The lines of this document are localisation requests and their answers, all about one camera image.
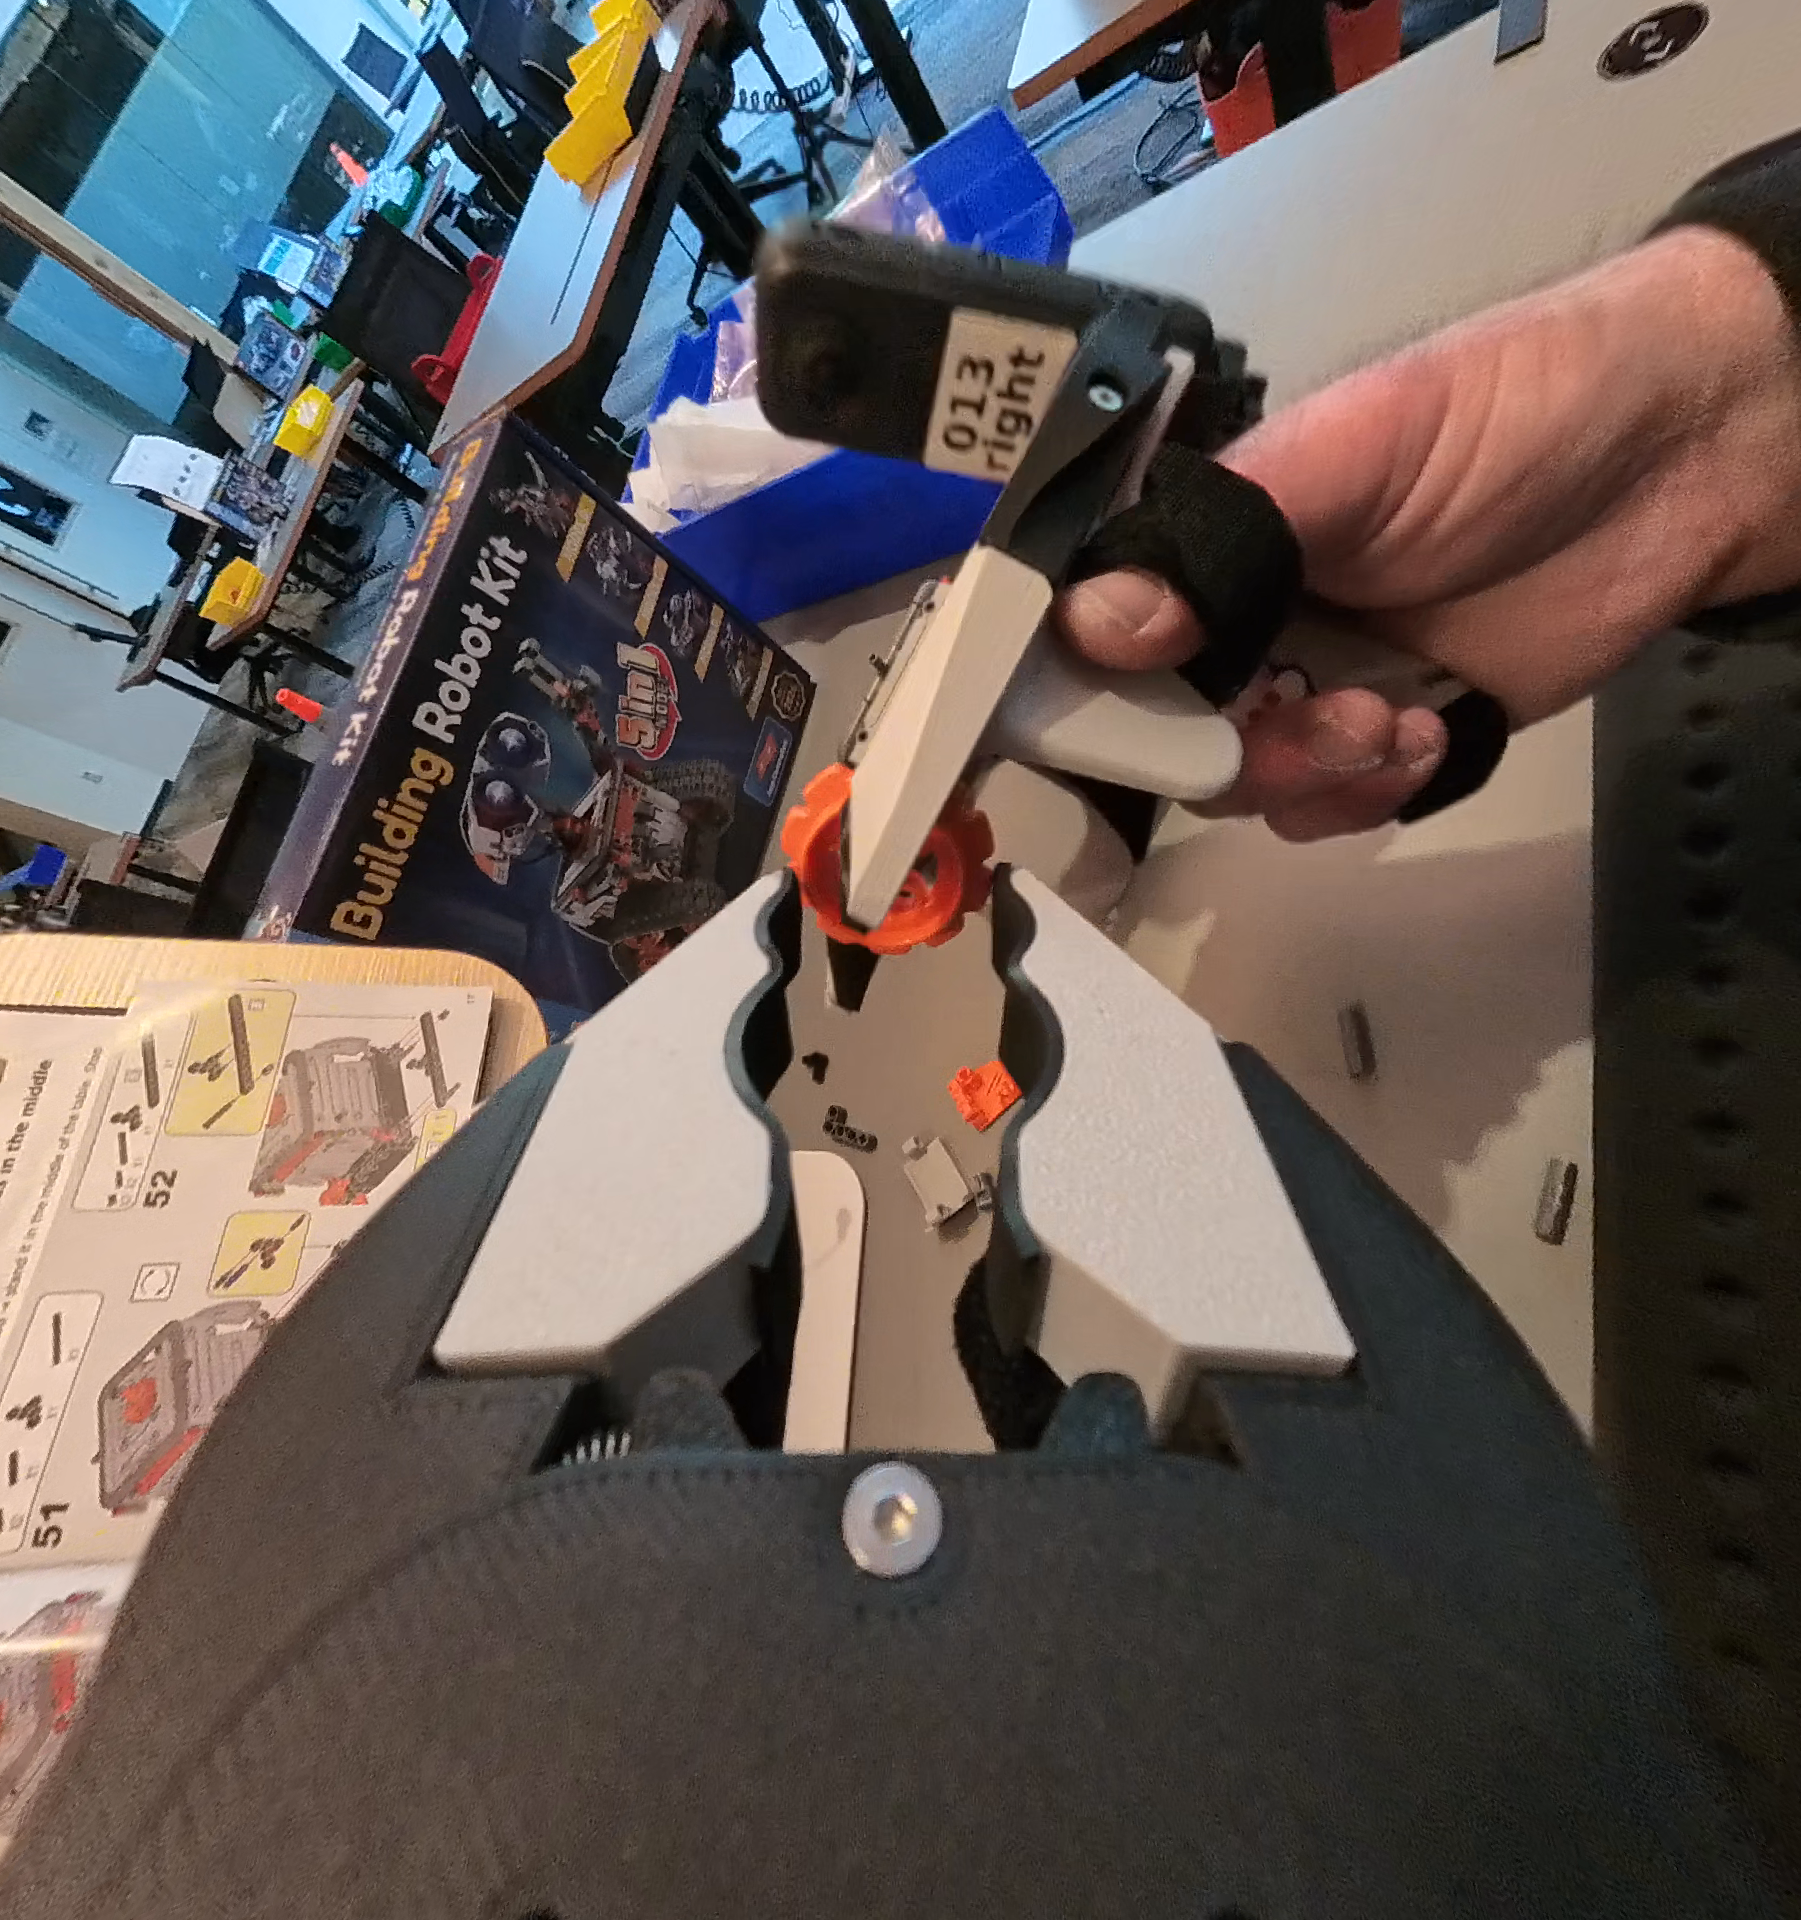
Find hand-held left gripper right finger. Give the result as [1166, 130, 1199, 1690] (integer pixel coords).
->
[991, 867, 1359, 1429]

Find orange sprocket wheel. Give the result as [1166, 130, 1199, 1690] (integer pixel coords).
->
[777, 755, 981, 957]

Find clear plastic parts bags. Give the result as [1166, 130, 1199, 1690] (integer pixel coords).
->
[641, 133, 938, 530]

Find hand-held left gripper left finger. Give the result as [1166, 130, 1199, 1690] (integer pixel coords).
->
[432, 871, 804, 1421]

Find wooden background desk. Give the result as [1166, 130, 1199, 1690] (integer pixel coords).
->
[428, 0, 729, 452]

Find dark blue robot kit box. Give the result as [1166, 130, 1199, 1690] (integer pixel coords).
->
[186, 412, 819, 1023]

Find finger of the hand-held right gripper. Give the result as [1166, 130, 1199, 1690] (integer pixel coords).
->
[843, 545, 1059, 927]

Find person's right hand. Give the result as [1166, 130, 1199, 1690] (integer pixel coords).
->
[1058, 225, 1801, 846]

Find white instruction booklet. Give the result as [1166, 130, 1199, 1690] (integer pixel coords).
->
[0, 974, 497, 1877]

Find blue plastic bin with bags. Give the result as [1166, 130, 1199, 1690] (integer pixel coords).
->
[621, 106, 1074, 616]

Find yellow parts bin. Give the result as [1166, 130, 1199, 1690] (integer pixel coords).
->
[547, 0, 663, 197]

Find black dimpled chair seat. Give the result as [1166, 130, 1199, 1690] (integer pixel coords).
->
[1589, 614, 1801, 1920]

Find person's right forearm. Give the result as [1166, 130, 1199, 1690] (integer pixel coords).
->
[1650, 106, 1801, 645]

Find grey curved panel part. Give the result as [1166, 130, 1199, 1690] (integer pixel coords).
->
[900, 1134, 999, 1234]

